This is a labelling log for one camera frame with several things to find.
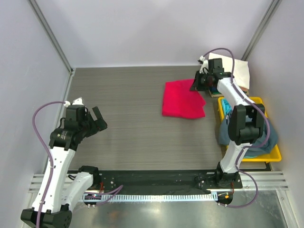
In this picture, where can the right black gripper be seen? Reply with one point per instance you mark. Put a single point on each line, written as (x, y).
(196, 87)

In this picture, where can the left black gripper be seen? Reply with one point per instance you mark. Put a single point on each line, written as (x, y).
(97, 125)

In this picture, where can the pink t shirt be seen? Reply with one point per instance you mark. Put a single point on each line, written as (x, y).
(179, 101)

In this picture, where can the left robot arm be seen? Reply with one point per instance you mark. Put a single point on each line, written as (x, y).
(54, 204)

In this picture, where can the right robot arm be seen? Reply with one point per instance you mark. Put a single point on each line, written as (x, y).
(245, 125)

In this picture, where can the turquoise t shirt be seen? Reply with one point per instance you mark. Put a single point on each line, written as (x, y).
(226, 107)

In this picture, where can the white folded t shirt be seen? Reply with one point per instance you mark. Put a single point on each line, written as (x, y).
(241, 69)

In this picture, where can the grey blue t shirt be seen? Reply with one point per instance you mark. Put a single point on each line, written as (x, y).
(253, 151)

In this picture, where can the yellow plastic bin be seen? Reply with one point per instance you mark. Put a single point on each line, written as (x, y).
(273, 156)

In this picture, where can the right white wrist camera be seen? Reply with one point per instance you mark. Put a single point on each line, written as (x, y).
(204, 65)

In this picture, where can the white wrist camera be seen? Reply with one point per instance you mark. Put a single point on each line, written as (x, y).
(78, 101)
(204, 65)

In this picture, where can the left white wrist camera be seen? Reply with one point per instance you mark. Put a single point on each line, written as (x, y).
(78, 101)

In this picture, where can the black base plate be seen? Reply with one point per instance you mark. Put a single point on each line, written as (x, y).
(166, 182)

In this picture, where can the slotted cable duct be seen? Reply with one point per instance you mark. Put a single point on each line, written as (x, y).
(150, 198)

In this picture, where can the right aluminium frame post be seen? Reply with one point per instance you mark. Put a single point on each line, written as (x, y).
(270, 12)

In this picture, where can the aluminium frame post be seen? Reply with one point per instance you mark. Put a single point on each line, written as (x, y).
(270, 12)
(46, 27)

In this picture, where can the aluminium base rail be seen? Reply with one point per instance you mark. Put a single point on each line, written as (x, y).
(266, 180)

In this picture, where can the left aluminium frame post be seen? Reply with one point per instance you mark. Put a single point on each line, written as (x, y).
(46, 27)

